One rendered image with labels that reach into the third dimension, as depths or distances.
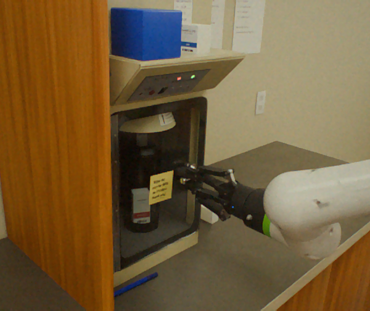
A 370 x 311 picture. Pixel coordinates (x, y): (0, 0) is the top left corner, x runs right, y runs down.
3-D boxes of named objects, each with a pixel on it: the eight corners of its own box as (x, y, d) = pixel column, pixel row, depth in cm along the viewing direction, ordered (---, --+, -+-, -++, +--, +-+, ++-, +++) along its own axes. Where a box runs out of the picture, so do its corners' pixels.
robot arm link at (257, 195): (263, 204, 83) (258, 244, 86) (293, 187, 91) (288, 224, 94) (238, 194, 87) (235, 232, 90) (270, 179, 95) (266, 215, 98)
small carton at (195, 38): (178, 52, 93) (179, 23, 90) (192, 50, 96) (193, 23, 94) (196, 54, 90) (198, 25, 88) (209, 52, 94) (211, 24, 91)
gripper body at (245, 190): (261, 217, 96) (229, 203, 102) (264, 184, 93) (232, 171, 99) (240, 228, 91) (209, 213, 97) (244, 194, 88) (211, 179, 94)
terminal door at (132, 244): (111, 273, 102) (108, 113, 88) (197, 229, 122) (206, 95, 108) (113, 274, 101) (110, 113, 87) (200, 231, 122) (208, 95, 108)
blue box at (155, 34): (110, 55, 83) (110, 7, 80) (148, 52, 90) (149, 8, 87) (142, 61, 77) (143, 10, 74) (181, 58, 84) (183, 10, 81)
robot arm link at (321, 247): (330, 277, 82) (355, 230, 85) (316, 255, 73) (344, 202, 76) (270, 247, 91) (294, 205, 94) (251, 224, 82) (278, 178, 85)
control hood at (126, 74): (103, 103, 86) (102, 55, 83) (208, 86, 108) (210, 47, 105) (139, 116, 79) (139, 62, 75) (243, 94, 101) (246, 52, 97)
